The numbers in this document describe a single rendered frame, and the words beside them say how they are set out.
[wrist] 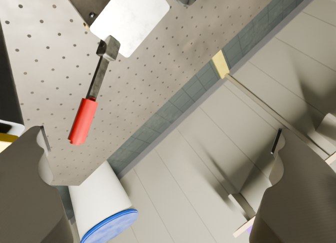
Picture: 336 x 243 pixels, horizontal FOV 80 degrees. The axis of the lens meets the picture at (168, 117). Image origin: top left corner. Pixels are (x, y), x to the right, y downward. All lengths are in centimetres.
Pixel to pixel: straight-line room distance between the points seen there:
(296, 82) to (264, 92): 31
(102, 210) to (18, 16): 175
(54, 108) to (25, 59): 20
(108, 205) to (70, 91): 151
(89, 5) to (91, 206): 198
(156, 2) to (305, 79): 235
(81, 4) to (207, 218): 227
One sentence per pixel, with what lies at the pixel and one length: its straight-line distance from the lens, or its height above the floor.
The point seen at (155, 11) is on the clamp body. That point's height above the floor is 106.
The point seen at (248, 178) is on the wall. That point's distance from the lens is 230.
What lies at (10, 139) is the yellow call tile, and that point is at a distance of 21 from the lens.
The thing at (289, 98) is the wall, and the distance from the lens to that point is 247.
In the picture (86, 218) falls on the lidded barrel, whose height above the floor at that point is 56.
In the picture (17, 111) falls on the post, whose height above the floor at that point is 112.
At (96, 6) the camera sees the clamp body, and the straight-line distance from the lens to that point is 28.
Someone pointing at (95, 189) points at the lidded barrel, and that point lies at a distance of 220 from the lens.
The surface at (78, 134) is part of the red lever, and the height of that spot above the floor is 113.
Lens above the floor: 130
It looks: 32 degrees down
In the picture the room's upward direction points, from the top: 141 degrees clockwise
